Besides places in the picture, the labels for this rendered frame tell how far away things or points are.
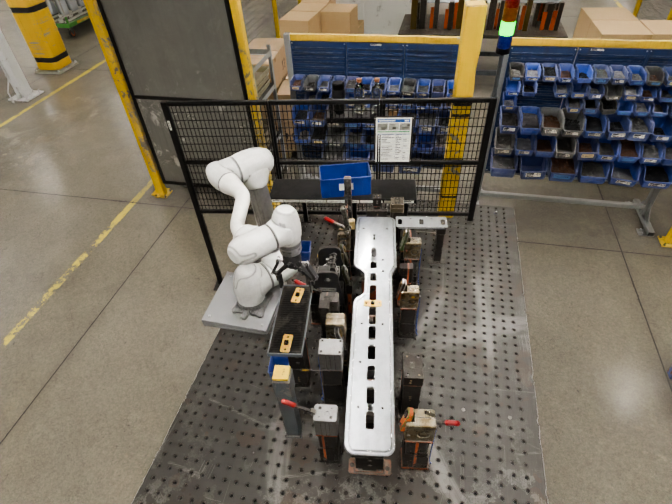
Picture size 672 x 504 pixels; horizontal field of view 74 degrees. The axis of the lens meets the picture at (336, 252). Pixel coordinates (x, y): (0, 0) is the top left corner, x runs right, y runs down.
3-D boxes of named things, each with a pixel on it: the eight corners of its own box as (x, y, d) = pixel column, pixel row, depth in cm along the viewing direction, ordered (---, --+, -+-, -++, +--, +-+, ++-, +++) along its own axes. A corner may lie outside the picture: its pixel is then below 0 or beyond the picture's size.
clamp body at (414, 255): (419, 291, 257) (425, 246, 233) (399, 290, 258) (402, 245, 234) (418, 279, 263) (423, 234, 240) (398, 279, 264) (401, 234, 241)
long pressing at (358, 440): (402, 458, 160) (403, 456, 159) (340, 454, 162) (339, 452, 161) (395, 217, 261) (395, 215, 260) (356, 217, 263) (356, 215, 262)
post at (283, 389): (301, 438, 196) (290, 384, 167) (284, 437, 197) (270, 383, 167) (304, 422, 202) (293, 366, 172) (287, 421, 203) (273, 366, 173)
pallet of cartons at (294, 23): (345, 107, 598) (342, 22, 527) (288, 103, 616) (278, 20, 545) (364, 72, 682) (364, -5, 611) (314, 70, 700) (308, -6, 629)
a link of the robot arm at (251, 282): (231, 294, 247) (223, 267, 232) (259, 279, 255) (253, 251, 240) (246, 312, 238) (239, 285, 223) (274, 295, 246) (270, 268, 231)
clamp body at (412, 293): (418, 341, 231) (423, 296, 208) (394, 340, 232) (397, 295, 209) (417, 326, 238) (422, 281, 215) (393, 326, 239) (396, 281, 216)
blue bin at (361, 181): (371, 194, 272) (371, 176, 263) (321, 198, 271) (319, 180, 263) (368, 179, 284) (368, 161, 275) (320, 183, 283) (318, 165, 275)
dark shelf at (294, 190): (417, 204, 268) (417, 199, 266) (268, 202, 276) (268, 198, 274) (415, 183, 284) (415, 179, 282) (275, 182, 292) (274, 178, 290)
